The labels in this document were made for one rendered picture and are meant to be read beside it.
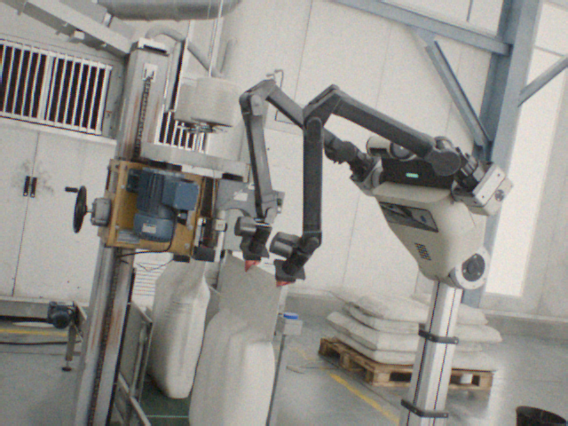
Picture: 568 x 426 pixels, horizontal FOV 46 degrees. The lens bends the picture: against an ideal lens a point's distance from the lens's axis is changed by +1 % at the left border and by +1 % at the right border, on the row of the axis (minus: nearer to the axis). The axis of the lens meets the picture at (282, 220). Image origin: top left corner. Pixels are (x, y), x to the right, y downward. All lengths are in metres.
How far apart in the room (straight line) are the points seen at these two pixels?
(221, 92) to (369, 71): 5.31
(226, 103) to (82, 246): 3.08
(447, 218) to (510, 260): 6.94
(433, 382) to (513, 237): 6.70
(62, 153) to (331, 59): 3.33
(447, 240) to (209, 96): 0.95
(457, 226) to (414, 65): 5.91
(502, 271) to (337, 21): 3.78
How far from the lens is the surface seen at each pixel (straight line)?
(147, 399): 2.94
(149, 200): 2.36
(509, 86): 8.31
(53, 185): 5.22
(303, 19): 7.30
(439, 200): 2.08
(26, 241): 5.25
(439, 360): 2.39
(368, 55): 7.63
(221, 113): 2.39
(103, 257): 2.59
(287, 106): 2.32
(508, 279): 9.08
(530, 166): 9.07
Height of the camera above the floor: 1.36
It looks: 3 degrees down
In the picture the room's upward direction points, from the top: 10 degrees clockwise
